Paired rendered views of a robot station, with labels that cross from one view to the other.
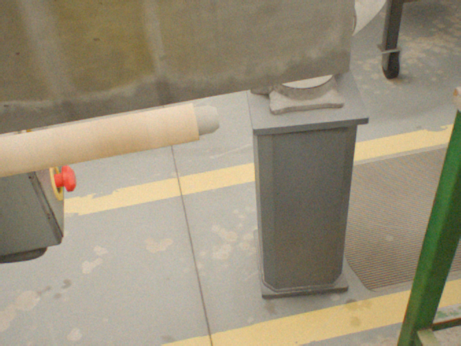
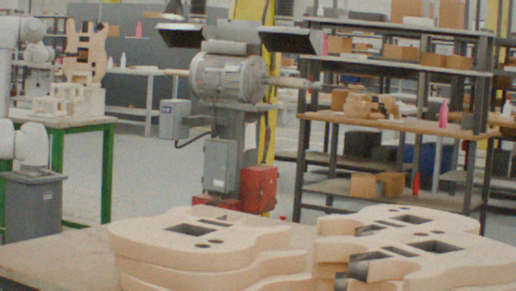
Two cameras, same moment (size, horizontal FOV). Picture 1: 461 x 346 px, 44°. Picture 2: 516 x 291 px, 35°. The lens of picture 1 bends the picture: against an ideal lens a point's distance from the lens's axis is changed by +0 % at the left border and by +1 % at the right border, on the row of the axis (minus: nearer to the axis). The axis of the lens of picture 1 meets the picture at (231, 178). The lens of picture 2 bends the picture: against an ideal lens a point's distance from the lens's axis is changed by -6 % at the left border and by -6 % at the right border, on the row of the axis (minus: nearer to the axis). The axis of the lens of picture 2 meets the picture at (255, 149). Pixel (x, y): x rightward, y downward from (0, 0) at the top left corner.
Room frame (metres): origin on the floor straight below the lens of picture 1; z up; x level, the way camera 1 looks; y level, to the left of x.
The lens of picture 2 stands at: (4.00, 3.24, 1.49)
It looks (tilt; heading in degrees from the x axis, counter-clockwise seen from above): 8 degrees down; 215
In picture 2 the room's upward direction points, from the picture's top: 4 degrees clockwise
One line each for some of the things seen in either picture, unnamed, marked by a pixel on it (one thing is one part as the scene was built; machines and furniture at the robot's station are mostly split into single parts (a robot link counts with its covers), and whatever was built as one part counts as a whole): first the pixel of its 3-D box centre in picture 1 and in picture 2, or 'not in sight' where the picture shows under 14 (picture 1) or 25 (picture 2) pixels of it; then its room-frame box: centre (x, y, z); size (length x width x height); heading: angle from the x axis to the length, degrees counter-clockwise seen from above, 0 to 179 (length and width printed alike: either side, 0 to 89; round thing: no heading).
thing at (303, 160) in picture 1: (300, 187); (32, 237); (1.18, -0.20, 0.35); 0.28 x 0.28 x 0.70; 0
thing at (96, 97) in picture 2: not in sight; (81, 100); (0.35, -0.73, 1.02); 0.27 x 0.15 x 0.17; 98
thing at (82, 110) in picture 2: not in sight; (65, 108); (0.50, -0.71, 0.98); 0.27 x 0.16 x 0.09; 98
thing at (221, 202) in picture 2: not in sight; (215, 221); (0.48, 0.51, 0.49); 0.25 x 0.12 x 0.37; 98
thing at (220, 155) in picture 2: not in sight; (220, 138); (0.47, 0.51, 0.93); 0.15 x 0.10 x 0.55; 98
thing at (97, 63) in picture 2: not in sight; (85, 52); (0.34, -0.73, 1.33); 0.35 x 0.04 x 0.40; 97
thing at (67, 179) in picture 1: (61, 180); not in sight; (0.63, 0.25, 0.97); 0.04 x 0.04 x 0.04; 8
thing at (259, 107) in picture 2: not in sight; (237, 104); (0.32, 0.49, 1.11); 0.36 x 0.24 x 0.04; 98
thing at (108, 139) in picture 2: not in sight; (106, 192); (0.29, -0.52, 0.45); 0.05 x 0.05 x 0.90; 8
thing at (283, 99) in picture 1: (293, 80); (36, 169); (1.18, -0.18, 0.73); 0.22 x 0.18 x 0.06; 90
